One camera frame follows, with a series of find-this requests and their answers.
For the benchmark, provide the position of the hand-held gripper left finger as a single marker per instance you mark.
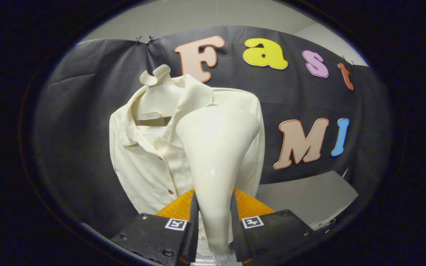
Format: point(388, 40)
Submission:
point(192, 236)

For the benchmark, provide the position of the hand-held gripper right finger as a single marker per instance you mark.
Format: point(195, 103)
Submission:
point(237, 236)

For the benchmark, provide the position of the white garment steamer head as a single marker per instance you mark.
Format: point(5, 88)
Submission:
point(216, 155)

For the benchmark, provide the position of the cream button-up shirt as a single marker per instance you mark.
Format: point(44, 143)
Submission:
point(142, 166)

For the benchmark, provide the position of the white garment steamer base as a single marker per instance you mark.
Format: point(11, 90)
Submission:
point(207, 260)

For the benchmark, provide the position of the grey cabinet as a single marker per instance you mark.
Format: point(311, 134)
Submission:
point(309, 199)

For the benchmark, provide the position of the cream plastic hanger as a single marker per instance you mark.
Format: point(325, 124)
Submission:
point(157, 99)

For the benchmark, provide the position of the black backdrop cloth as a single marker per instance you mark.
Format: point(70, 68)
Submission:
point(87, 111)

